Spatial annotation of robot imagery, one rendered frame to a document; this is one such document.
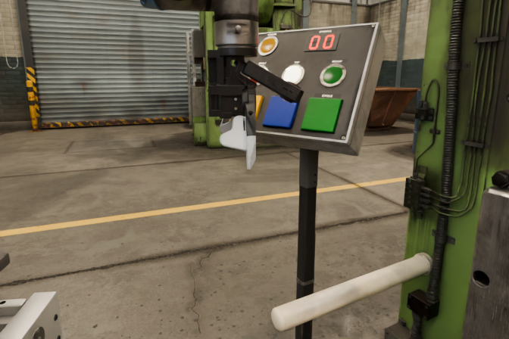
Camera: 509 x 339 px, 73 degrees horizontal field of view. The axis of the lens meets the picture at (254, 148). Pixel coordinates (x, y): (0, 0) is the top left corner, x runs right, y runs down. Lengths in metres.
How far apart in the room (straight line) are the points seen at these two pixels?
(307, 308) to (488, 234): 0.35
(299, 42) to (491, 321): 0.66
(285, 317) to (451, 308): 0.45
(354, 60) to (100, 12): 7.66
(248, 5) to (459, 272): 0.75
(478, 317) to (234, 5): 0.65
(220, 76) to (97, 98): 7.61
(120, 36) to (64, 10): 1.09
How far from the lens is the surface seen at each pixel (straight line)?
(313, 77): 0.80
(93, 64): 8.16
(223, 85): 0.59
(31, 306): 0.61
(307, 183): 0.91
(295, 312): 0.75
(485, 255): 0.68
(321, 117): 0.73
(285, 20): 5.65
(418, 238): 1.01
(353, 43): 0.81
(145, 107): 8.20
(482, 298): 0.72
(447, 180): 0.90
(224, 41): 0.59
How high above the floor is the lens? 1.09
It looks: 12 degrees down
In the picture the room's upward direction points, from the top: straight up
